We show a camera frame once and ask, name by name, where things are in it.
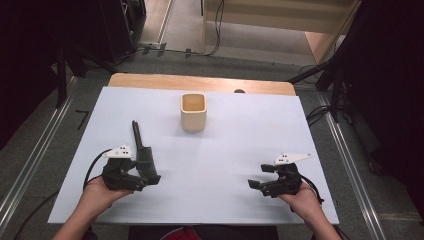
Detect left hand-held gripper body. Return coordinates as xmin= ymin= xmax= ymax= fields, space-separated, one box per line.
xmin=101 ymin=144 xmax=145 ymax=192

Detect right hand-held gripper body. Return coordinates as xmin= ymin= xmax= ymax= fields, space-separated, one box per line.
xmin=261 ymin=152 xmax=313 ymax=198

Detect person's left hand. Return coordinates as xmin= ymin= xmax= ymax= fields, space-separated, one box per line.
xmin=78 ymin=176 xmax=134 ymax=219

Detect person's right hand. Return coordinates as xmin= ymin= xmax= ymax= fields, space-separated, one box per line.
xmin=278 ymin=181 xmax=325 ymax=225

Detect white table mat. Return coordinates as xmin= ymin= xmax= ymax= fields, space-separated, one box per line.
xmin=47 ymin=86 xmax=340 ymax=225

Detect person's red and dark clothing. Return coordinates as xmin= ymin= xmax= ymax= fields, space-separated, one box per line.
xmin=128 ymin=225 xmax=280 ymax=240

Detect beige square cup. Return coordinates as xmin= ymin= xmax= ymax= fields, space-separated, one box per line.
xmin=180 ymin=92 xmax=208 ymax=132

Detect wooden table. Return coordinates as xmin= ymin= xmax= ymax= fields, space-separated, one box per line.
xmin=108 ymin=72 xmax=297 ymax=97

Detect black metal stand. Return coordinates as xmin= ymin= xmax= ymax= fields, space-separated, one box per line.
xmin=288 ymin=49 xmax=351 ymax=124
xmin=54 ymin=39 xmax=118 ymax=109

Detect light wooden furniture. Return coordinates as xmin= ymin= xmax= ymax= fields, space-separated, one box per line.
xmin=201 ymin=0 xmax=363 ymax=65

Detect left hand-held gripper black cable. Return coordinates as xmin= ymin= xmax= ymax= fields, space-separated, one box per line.
xmin=13 ymin=148 xmax=114 ymax=240

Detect hand-held gripper black cable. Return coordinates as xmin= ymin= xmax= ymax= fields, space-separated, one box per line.
xmin=13 ymin=148 xmax=114 ymax=240
xmin=298 ymin=174 xmax=325 ymax=205

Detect right hand-held gripper black cable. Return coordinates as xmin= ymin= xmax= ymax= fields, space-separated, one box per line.
xmin=298 ymin=174 xmax=325 ymax=205

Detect metal floor rail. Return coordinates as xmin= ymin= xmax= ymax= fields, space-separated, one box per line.
xmin=0 ymin=77 xmax=78 ymax=231
xmin=318 ymin=91 xmax=388 ymax=240

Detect black floor cable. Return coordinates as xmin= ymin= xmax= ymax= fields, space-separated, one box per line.
xmin=304 ymin=104 xmax=334 ymax=128
xmin=186 ymin=0 xmax=226 ymax=57

